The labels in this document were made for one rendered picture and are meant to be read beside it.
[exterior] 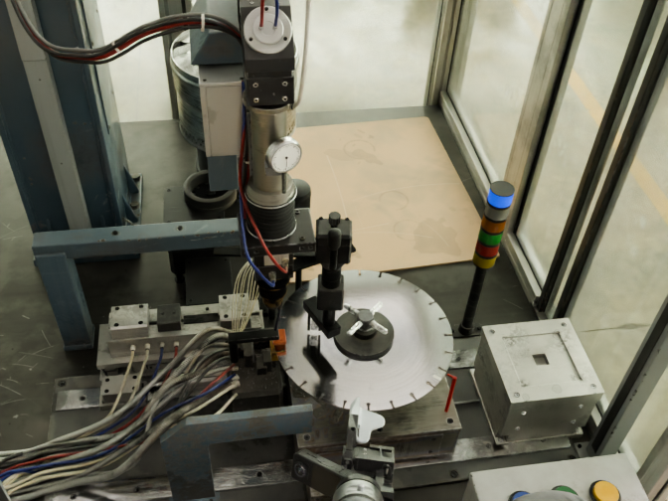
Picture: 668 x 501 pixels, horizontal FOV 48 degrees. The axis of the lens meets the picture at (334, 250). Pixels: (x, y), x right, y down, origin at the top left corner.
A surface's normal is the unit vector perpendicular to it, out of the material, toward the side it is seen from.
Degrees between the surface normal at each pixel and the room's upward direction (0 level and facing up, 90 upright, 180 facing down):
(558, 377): 0
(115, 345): 90
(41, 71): 90
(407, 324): 0
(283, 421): 90
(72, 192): 90
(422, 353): 0
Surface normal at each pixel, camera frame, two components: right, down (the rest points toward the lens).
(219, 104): 0.15, 0.69
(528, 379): 0.04, -0.71
